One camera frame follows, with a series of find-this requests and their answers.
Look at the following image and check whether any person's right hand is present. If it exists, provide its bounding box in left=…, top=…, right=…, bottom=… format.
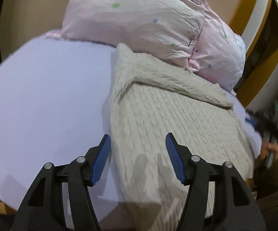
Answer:
left=260, top=141, right=278, bottom=161

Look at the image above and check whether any beige cable knit sweater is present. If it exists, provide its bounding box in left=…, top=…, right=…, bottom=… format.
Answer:
left=110, top=43, right=253, bottom=230

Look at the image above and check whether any white bed sheet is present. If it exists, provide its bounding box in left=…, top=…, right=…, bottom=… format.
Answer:
left=0, top=34, right=264, bottom=230

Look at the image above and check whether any wooden orange white headboard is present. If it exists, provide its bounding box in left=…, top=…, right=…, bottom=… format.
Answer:
left=229, top=0, right=278, bottom=110

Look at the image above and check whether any pink floral pillow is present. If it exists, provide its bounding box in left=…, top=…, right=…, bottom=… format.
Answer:
left=49, top=0, right=246, bottom=91

